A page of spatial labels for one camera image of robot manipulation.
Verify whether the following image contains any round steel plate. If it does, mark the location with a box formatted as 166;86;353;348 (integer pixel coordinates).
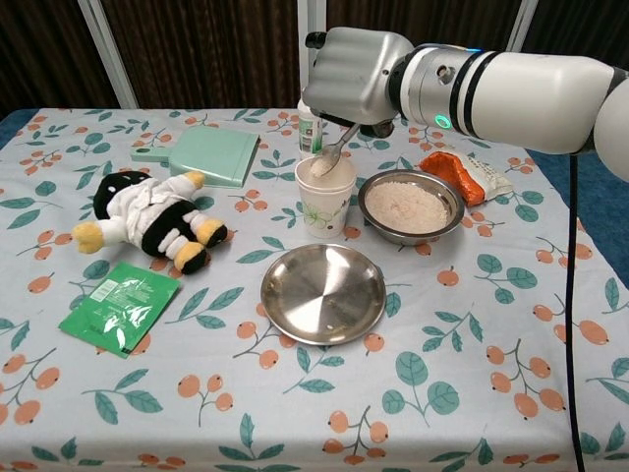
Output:
259;244;388;345

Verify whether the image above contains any mint green dustpan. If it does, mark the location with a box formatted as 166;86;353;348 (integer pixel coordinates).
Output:
130;126;260;190

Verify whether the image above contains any metal bowl with grains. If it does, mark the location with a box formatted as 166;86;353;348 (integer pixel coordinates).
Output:
357;169;466;247

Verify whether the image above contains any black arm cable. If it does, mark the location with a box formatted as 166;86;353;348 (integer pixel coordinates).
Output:
563;150;589;472

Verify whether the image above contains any small white bottle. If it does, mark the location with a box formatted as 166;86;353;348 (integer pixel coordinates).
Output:
296;96;324;159

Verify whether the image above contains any metal spoon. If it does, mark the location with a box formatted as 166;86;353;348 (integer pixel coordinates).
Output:
309;122;363;178

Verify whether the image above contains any floral tablecloth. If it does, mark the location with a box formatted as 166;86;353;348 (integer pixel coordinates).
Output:
0;107;629;472

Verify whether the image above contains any white floral paper cup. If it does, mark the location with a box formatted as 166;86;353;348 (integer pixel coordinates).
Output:
294;155;358;241

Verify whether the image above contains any green foil sachet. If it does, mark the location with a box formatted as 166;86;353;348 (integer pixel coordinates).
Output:
57;261;181;359

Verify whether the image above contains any orange white snack packet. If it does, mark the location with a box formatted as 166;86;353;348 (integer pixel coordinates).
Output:
419;150;514;207

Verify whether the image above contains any black white plush doll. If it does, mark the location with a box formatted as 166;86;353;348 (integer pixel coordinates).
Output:
71;170;228;275

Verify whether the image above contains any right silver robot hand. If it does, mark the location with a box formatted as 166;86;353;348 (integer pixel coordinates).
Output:
300;27;417;140

